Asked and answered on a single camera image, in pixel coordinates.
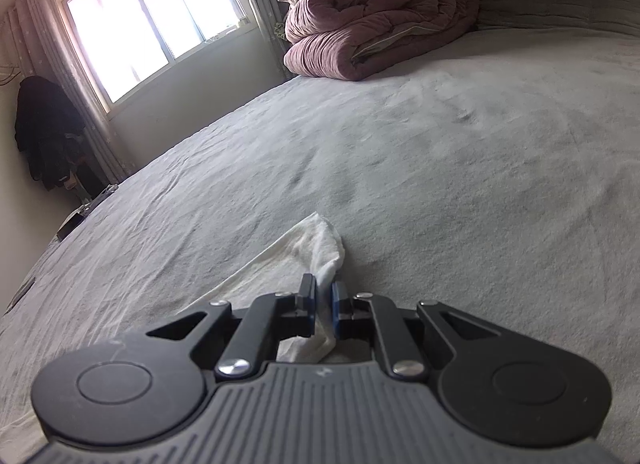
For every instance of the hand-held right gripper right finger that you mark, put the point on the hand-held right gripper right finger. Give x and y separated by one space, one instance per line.
336 311

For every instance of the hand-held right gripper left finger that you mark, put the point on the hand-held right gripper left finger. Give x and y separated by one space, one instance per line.
312 304

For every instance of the white long-sleeve shirt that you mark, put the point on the white long-sleeve shirt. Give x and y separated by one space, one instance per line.
305 249

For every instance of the dark hanging clothes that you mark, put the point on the dark hanging clothes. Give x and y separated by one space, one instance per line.
45 133

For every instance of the grey bed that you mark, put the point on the grey bed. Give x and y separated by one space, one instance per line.
425 168

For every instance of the pink folded quilt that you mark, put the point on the pink folded quilt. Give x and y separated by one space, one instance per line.
375 23

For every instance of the black phone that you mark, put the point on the black phone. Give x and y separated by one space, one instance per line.
20 296

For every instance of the grey patterned curtain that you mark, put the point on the grey patterned curtain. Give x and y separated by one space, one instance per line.
90 108
265 8

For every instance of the window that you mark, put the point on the window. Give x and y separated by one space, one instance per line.
150 23

